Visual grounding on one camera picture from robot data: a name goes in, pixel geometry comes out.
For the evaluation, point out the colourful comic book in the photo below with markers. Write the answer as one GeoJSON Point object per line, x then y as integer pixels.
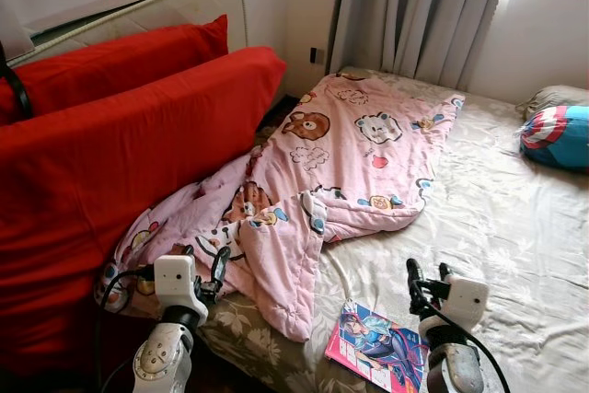
{"type": "Point", "coordinates": [377, 352]}

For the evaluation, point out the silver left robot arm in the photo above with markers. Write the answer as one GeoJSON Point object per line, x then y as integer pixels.
{"type": "Point", "coordinates": [161, 356]}

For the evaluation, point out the bed with beige floral sheet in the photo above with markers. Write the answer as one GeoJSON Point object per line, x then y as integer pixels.
{"type": "Point", "coordinates": [515, 246]}

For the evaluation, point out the thick red cushion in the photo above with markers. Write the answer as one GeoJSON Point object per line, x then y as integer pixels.
{"type": "Point", "coordinates": [110, 190]}

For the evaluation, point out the pink cartoon print blanket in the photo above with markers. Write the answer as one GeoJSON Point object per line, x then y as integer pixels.
{"type": "Point", "coordinates": [350, 144]}

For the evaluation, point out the stars and stripes bolster pillow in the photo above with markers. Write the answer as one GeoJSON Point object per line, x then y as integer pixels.
{"type": "Point", "coordinates": [561, 140]}

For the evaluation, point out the thin red cushion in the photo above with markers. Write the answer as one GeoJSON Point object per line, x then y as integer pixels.
{"type": "Point", "coordinates": [110, 66]}

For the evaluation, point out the white quilted mattress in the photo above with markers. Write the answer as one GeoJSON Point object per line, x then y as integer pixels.
{"type": "Point", "coordinates": [184, 2]}

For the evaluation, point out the grey pleated curtain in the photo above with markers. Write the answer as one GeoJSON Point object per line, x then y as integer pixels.
{"type": "Point", "coordinates": [414, 6]}

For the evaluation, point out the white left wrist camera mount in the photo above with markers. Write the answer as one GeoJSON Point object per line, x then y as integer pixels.
{"type": "Point", "coordinates": [175, 283]}

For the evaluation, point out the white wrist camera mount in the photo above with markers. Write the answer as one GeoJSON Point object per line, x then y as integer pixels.
{"type": "Point", "coordinates": [465, 301]}
{"type": "Point", "coordinates": [175, 283]}

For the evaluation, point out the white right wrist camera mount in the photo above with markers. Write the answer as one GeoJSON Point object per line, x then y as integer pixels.
{"type": "Point", "coordinates": [465, 301]}

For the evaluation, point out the wall socket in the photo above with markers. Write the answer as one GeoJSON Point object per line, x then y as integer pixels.
{"type": "Point", "coordinates": [317, 55]}

